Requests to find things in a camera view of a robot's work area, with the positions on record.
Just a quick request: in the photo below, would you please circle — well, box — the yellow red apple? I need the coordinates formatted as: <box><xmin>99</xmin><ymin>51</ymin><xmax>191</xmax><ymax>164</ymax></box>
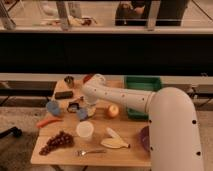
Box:
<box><xmin>107</xmin><ymin>105</ymin><xmax>119</xmax><ymax>118</ymax></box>

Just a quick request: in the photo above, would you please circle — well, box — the white plastic cup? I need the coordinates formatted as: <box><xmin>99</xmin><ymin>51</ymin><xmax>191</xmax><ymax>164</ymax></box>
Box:
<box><xmin>76</xmin><ymin>121</ymin><xmax>94</xmax><ymax>141</ymax></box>

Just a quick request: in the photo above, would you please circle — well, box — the green plastic bin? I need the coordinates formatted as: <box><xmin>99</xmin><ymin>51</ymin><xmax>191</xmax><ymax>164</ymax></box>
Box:
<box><xmin>124</xmin><ymin>75</ymin><xmax>162</xmax><ymax>120</ymax></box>

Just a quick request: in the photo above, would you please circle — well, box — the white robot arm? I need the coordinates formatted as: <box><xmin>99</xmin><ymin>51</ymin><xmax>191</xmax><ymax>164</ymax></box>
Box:
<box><xmin>82</xmin><ymin>74</ymin><xmax>204</xmax><ymax>171</ymax></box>

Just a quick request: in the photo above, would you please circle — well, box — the person in background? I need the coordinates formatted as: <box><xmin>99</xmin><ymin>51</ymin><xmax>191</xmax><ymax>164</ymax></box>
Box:
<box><xmin>115</xmin><ymin>0</ymin><xmax>189</xmax><ymax>26</ymax></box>

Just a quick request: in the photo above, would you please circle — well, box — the black rectangular block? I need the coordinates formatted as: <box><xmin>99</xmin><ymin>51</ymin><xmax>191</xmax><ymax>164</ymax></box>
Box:
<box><xmin>55</xmin><ymin>91</ymin><xmax>73</xmax><ymax>100</ymax></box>

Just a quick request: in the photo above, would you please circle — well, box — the purple bowl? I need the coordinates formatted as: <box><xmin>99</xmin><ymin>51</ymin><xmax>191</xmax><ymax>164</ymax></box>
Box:
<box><xmin>140</xmin><ymin>126</ymin><xmax>150</xmax><ymax>152</ymax></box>

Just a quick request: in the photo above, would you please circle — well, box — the red bowl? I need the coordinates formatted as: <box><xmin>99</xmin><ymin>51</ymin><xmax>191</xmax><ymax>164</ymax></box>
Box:
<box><xmin>83</xmin><ymin>74</ymin><xmax>94</xmax><ymax>84</ymax></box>

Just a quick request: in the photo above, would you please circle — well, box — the peeled banana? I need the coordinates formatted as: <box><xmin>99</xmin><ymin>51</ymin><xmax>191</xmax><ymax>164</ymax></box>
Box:
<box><xmin>101</xmin><ymin>127</ymin><xmax>130</xmax><ymax>149</ymax></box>

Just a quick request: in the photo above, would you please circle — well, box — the bunch of dark grapes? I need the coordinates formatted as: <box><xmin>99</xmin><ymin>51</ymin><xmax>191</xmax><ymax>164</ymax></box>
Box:
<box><xmin>39</xmin><ymin>131</ymin><xmax>74</xmax><ymax>155</ymax></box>

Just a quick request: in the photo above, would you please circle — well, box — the orange carrot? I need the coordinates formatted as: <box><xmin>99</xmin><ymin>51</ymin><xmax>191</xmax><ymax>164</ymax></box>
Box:
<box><xmin>36</xmin><ymin>117</ymin><xmax>62</xmax><ymax>128</ymax></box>

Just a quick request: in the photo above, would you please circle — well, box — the blue sponge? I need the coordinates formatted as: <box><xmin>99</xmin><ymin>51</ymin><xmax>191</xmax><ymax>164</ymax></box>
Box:
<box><xmin>77</xmin><ymin>108</ymin><xmax>88</xmax><ymax>121</ymax></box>

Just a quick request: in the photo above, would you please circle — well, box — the blue plastic cup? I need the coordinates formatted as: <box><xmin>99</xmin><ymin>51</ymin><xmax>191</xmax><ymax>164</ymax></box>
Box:
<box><xmin>46</xmin><ymin>101</ymin><xmax>61</xmax><ymax>116</ymax></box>

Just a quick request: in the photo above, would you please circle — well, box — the small metal cup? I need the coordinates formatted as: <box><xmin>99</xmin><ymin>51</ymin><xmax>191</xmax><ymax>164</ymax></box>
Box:
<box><xmin>64</xmin><ymin>76</ymin><xmax>74</xmax><ymax>88</ymax></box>

